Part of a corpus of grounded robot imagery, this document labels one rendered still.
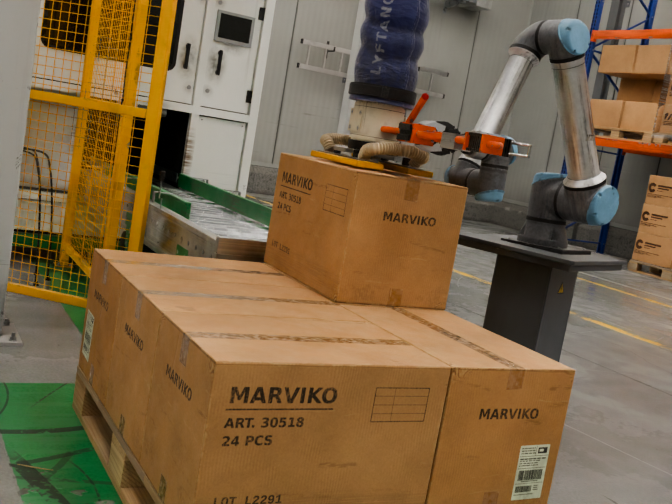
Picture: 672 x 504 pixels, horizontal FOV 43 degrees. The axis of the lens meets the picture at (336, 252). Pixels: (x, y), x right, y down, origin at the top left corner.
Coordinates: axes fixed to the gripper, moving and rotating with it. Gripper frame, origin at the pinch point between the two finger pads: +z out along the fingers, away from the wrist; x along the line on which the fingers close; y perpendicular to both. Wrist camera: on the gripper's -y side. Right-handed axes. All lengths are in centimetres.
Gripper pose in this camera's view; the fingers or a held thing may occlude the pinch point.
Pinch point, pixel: (421, 134)
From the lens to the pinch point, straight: 264.1
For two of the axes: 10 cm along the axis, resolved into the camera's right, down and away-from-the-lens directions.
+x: 1.7, -9.8, -1.3
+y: -4.6, -2.0, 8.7
